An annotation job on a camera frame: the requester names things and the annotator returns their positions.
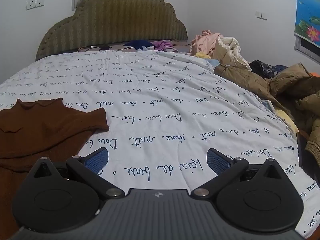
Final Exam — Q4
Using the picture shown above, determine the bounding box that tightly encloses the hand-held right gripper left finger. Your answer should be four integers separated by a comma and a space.
29, 147, 125, 200

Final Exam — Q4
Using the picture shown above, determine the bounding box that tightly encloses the olive padded headboard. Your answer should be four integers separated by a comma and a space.
35, 0, 188, 61

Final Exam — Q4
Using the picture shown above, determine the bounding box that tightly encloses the dark floral garment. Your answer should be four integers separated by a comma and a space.
249, 60, 289, 80

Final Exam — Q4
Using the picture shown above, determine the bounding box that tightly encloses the khaki padded jacket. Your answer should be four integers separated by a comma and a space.
214, 62, 320, 165

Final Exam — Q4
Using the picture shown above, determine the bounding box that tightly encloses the dark blue garment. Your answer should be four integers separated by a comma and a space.
123, 39, 156, 49

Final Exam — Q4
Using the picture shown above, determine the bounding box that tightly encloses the pink garment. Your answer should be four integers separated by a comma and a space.
189, 29, 221, 56

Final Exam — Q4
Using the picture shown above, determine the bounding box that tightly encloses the cream padded garment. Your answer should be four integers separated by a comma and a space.
211, 35, 252, 72

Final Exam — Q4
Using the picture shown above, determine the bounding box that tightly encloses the brown knit sweater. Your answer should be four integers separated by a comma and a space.
0, 98, 110, 240

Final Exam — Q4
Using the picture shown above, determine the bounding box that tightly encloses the lotus flower wall poster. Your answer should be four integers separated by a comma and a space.
293, 0, 320, 42

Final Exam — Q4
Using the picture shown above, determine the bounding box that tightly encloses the white double wall socket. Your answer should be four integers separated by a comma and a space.
26, 0, 45, 10

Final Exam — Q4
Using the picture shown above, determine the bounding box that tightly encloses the purple garment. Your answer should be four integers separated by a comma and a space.
151, 40, 176, 52

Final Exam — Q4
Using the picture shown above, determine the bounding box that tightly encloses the white quilt with script print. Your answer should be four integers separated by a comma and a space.
0, 49, 320, 238

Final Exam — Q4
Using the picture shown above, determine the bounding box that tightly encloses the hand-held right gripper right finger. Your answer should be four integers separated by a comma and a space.
190, 148, 286, 198

